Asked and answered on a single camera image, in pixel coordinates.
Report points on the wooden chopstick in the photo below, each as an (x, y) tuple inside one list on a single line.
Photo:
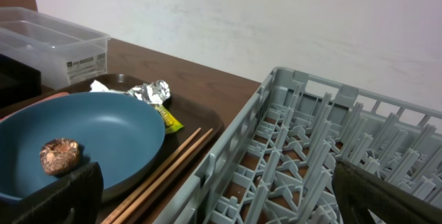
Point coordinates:
[(125, 204), (188, 150)]

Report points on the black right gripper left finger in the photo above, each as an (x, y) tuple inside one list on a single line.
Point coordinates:
[(74, 198)]

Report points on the grey dishwasher rack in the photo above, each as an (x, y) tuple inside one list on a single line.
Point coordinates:
[(274, 163)]

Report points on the dark brown serving tray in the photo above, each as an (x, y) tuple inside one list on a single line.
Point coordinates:
[(188, 112)]

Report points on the black waste tray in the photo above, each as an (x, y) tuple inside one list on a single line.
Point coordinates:
[(19, 82)]

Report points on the brown shiitake mushroom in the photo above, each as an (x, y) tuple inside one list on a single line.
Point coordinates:
[(59, 156)]

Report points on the aluminium foil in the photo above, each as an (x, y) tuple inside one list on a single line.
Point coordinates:
[(154, 93)]

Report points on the clear plastic bin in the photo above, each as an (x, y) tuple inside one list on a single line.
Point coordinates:
[(65, 53)]

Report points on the yellow green snack wrapper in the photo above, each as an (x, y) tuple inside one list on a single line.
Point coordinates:
[(171, 124)]

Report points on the white napkin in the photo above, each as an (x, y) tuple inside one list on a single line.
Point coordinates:
[(98, 87)]

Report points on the wooden chopstick right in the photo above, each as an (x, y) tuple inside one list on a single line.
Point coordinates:
[(188, 150)]

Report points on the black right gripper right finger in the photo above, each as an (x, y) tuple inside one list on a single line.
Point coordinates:
[(360, 194)]

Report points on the wooden chopstick left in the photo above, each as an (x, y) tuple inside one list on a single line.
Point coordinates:
[(125, 204)]

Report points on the orange carrot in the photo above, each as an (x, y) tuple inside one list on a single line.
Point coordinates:
[(57, 95)]

